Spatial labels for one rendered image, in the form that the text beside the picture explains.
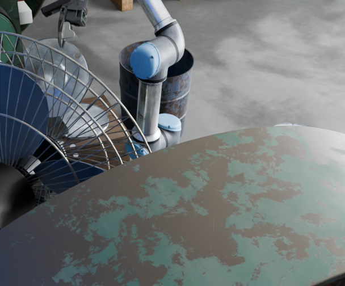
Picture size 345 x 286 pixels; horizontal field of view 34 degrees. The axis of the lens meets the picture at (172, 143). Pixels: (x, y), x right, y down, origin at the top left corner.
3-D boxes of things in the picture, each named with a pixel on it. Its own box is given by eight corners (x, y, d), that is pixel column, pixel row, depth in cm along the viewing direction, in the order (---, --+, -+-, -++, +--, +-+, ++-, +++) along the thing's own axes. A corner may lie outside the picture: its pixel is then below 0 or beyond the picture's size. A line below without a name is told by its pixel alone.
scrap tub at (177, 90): (166, 101, 363) (171, 34, 333) (200, 137, 336) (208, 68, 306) (106, 116, 346) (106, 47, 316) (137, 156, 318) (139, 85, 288)
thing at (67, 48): (-1, 71, 208) (-2, 71, 207) (58, 21, 203) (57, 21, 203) (43, 133, 204) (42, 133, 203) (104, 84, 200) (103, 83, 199)
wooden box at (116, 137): (104, 144, 325) (104, 94, 303) (129, 186, 298) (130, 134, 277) (36, 160, 310) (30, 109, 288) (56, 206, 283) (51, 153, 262)
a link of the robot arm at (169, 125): (185, 143, 242) (188, 117, 234) (165, 157, 234) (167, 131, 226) (164, 131, 248) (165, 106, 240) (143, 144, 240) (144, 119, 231)
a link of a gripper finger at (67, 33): (71, 46, 199) (76, 21, 200) (55, 44, 199) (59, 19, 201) (73, 49, 202) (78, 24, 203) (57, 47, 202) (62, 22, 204)
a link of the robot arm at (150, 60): (167, 155, 235) (181, 42, 200) (143, 172, 226) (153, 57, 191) (145, 142, 240) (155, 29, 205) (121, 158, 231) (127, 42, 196)
